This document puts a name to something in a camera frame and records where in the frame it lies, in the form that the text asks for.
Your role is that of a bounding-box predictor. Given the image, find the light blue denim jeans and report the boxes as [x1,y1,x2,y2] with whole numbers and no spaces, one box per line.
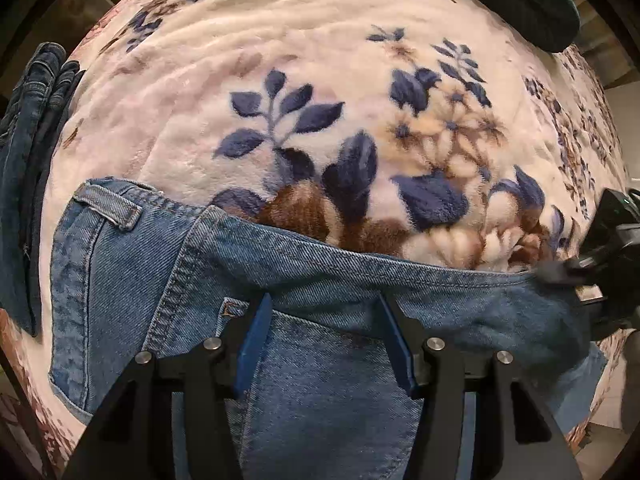
[49,178,606,479]

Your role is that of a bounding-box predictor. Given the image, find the floral fleece bed blanket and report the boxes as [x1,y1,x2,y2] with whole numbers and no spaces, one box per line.
[1,0,626,474]

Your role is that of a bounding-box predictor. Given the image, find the folded dark blue jeans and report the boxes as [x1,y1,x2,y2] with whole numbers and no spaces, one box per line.
[1,42,84,336]

